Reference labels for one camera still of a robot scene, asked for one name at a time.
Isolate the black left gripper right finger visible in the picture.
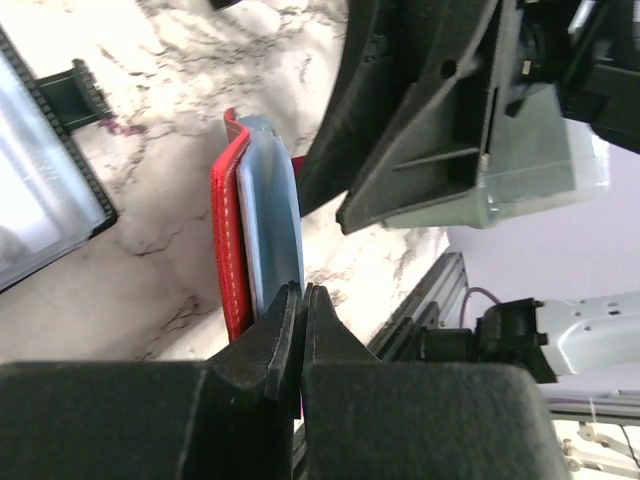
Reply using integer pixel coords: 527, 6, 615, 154
302, 286, 569, 479

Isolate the red leather card holder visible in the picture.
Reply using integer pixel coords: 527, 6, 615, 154
210, 108, 305, 340

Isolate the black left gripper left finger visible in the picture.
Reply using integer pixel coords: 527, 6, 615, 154
1, 283, 303, 479

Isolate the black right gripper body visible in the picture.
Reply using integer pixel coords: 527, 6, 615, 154
482, 1, 639, 153

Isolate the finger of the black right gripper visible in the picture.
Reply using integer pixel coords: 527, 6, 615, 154
335, 64, 494, 236
297, 1, 493, 214

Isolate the aluminium frame rail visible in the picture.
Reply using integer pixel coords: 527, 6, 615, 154
367, 252, 468, 361

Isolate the black leather card holder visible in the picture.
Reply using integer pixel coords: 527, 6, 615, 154
1, 34, 118, 290

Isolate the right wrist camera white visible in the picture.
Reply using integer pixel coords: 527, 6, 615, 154
383, 86, 610, 229

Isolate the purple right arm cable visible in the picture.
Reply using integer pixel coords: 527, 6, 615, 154
457, 287, 504, 329

